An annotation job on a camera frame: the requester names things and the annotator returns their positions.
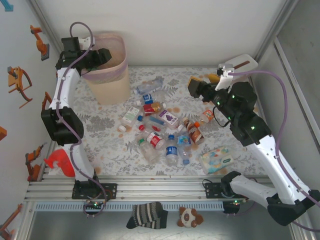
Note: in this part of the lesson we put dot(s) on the green and white label bottle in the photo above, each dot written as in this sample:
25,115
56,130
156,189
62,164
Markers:
131,114

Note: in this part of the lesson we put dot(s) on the floral tablecloth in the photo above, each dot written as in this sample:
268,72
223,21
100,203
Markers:
117,162

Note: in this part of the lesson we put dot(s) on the orange wall sticker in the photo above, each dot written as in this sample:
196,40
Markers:
2,132
10,220

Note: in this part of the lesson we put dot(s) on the red plush toy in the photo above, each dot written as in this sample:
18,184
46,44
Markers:
60,162

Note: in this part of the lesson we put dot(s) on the clear bottle green cap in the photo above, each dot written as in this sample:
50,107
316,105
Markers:
150,152

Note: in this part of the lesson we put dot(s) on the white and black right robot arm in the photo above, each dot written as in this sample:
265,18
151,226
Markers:
275,160

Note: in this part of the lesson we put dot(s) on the red cap red label bottle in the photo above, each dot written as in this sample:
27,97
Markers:
154,140

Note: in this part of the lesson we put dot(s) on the brown and white plush toy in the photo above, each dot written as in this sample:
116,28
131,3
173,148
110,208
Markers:
187,217

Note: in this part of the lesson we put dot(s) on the clear unlabelled plastic bottle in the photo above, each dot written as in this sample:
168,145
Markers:
147,87

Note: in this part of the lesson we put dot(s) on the dark blue label bottle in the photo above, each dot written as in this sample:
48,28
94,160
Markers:
171,150

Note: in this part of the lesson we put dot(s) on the brown label orange cap bottle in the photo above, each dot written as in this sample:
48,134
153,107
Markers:
195,133

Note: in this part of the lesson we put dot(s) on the clear bottle blue strip label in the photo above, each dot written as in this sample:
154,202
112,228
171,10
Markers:
155,120

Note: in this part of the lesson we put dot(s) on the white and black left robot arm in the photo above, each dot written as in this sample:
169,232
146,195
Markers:
63,87

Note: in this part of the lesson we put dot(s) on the colourful tissue pack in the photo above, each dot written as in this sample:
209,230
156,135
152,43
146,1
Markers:
217,160

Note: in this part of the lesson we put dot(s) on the black and grey striped sock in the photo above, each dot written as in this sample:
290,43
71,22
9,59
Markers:
147,215

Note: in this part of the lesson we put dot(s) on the beige ribbed plastic bin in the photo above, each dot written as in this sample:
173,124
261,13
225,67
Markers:
112,90

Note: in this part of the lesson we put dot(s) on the blue wall sticker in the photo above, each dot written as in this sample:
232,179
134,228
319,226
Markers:
7,5

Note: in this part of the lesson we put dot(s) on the blue label white cap bottle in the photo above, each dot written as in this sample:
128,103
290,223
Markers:
148,99

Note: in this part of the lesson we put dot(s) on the aluminium frame post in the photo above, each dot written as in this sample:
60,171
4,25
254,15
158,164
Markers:
277,30
50,31

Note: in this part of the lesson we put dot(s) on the white slotted lid box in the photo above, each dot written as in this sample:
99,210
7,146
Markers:
237,60

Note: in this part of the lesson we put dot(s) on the small controller board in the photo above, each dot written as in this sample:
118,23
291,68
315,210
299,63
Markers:
95,204
236,201

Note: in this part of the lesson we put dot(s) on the light blue label bottle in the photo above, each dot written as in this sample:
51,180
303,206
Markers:
183,140

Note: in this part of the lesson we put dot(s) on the aluminium rail frame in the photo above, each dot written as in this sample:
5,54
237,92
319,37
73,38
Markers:
162,192

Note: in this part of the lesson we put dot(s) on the red and gold label bottle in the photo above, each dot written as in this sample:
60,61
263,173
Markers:
150,108

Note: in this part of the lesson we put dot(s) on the orange claw gripper sticker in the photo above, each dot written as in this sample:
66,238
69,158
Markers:
16,82

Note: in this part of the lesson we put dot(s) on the purple grape label bottle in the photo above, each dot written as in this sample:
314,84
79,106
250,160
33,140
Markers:
168,117

